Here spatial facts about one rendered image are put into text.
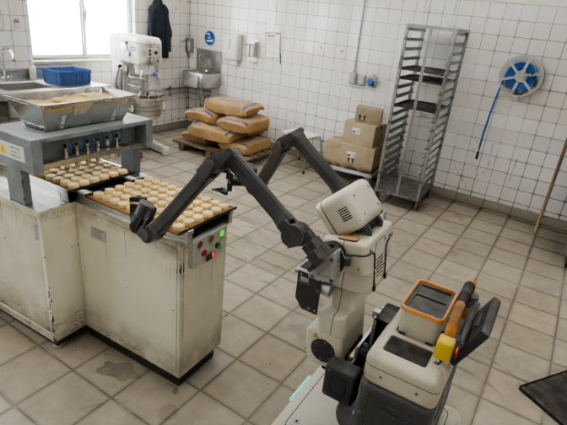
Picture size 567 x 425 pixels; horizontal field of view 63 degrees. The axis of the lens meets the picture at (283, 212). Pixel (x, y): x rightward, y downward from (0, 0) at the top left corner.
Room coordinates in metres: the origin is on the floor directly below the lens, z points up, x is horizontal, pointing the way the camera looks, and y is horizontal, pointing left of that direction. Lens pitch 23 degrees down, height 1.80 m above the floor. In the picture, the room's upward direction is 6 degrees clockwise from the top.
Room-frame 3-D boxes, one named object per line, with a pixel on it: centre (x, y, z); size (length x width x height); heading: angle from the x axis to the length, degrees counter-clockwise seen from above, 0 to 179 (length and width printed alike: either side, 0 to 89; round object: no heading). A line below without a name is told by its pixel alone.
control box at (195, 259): (1.90, 0.33, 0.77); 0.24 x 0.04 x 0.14; 152
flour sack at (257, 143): (5.88, 0.58, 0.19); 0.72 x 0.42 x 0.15; 154
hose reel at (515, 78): (4.84, -2.19, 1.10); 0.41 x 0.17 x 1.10; 59
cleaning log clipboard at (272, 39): (6.44, 0.37, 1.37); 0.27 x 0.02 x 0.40; 59
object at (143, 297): (2.07, 0.65, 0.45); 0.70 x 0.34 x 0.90; 62
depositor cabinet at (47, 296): (2.54, 1.52, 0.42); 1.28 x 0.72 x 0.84; 62
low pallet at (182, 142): (6.02, 0.85, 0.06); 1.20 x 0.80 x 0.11; 62
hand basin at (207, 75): (6.79, 1.32, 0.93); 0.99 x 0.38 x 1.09; 59
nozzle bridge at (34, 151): (2.31, 1.10, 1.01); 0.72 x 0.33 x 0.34; 152
